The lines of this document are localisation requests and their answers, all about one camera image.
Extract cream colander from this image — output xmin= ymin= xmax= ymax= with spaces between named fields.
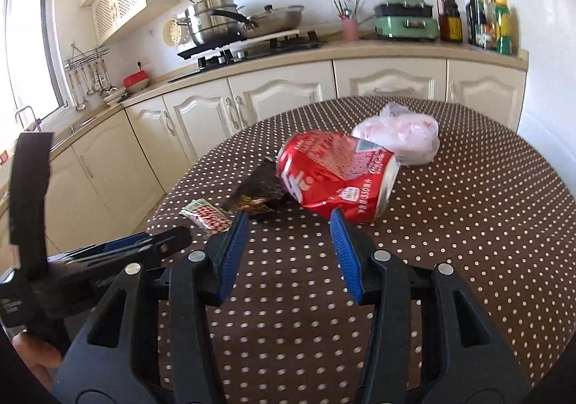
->
xmin=163 ymin=18 xmax=192 ymax=48

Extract green electric cooker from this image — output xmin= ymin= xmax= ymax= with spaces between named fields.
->
xmin=373 ymin=0 xmax=439 ymax=42

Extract crushed red soda can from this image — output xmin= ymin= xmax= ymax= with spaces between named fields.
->
xmin=275 ymin=130 xmax=401 ymax=225

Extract white stove rack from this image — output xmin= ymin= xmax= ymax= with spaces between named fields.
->
xmin=177 ymin=28 xmax=301 ymax=62

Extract large soy sauce bottle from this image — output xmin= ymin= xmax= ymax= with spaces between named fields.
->
xmin=436 ymin=0 xmax=464 ymax=44

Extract white pink plastic bag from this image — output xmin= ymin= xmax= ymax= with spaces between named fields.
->
xmin=352 ymin=102 xmax=441 ymax=167

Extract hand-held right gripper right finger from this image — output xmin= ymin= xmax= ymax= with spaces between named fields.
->
xmin=329 ymin=208 xmax=529 ymax=404

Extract red container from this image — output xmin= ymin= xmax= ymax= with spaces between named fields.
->
xmin=123 ymin=70 xmax=151 ymax=89

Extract green yellow-capped bottle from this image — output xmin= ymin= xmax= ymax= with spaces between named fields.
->
xmin=494 ymin=0 xmax=514 ymax=55

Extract slim dark sauce bottle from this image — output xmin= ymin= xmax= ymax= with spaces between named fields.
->
xmin=465 ymin=0 xmax=478 ymax=45

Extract dark labelled sauce bottle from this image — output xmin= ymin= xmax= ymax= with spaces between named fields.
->
xmin=474 ymin=0 xmax=496 ymax=50

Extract sliding window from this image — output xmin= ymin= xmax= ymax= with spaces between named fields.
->
xmin=0 ymin=0 xmax=64 ymax=117

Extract brown polka dot tablecloth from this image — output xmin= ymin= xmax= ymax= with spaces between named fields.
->
xmin=144 ymin=95 xmax=576 ymax=404

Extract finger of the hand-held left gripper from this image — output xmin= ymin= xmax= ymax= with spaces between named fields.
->
xmin=47 ymin=225 xmax=193 ymax=272
xmin=67 ymin=231 xmax=157 ymax=258

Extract cream base cabinets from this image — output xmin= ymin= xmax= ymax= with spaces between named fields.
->
xmin=0 ymin=57 xmax=527 ymax=261

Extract stacked white bowls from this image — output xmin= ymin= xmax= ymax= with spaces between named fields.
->
xmin=101 ymin=86 xmax=129 ymax=105

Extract metal utensil rack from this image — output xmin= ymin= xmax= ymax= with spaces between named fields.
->
xmin=63 ymin=43 xmax=111 ymax=72

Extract dark foil snack wrapper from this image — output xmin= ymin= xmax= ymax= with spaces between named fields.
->
xmin=220 ymin=158 xmax=289 ymax=222

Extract red white small packet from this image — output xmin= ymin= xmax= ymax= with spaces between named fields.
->
xmin=179 ymin=198 xmax=234 ymax=234

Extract steel steamer pot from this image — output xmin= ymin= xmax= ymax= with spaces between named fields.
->
xmin=175 ymin=0 xmax=246 ymax=47

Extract steel faucet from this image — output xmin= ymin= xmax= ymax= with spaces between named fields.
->
xmin=15 ymin=106 xmax=43 ymax=133

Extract steel wok with lid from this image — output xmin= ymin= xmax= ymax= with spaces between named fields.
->
xmin=209 ymin=3 xmax=306 ymax=39

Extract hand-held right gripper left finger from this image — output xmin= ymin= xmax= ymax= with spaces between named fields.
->
xmin=54 ymin=210 xmax=250 ymax=404

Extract steel sink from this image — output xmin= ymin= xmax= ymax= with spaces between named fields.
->
xmin=67 ymin=116 xmax=97 ymax=132

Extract hanging kitchen utensils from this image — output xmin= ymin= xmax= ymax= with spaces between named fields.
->
xmin=67 ymin=62 xmax=118 ymax=112

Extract black gas stove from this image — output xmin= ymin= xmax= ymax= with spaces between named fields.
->
xmin=167 ymin=30 xmax=327 ymax=83

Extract person's left hand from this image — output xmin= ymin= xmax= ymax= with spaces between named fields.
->
xmin=13 ymin=332 xmax=63 ymax=392

